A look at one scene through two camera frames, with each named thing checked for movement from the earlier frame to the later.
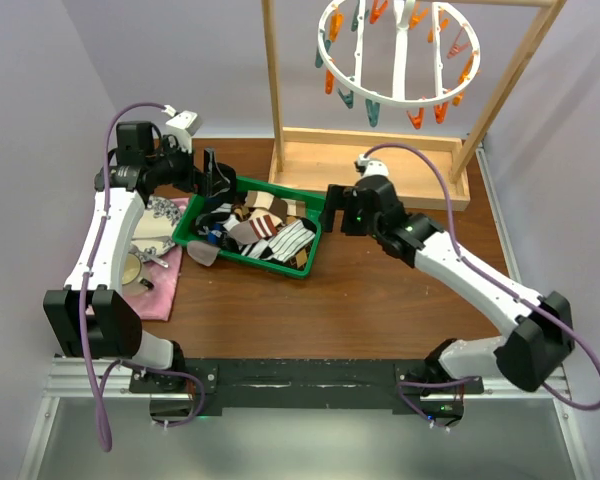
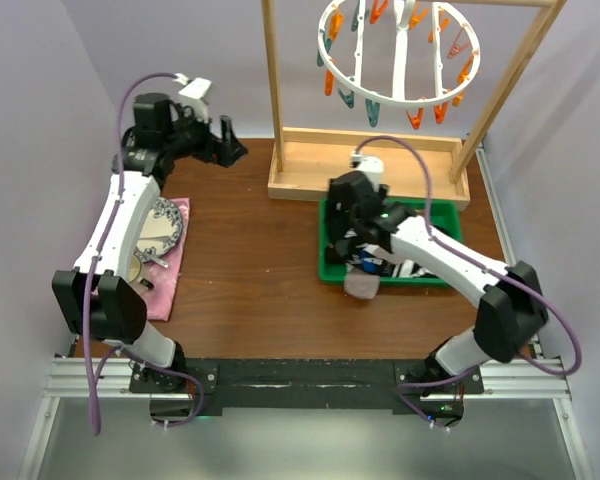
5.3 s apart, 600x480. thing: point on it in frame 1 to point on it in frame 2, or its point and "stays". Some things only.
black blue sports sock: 209,226 to 369,264
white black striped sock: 283,243 to 405,268
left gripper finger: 219,178 to 230,150
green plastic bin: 184,230 to 444,215
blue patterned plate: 153,231 stays
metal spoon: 147,256 stays
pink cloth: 156,303 stays
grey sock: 203,253 to 361,285
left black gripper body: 176,167 to 193,137
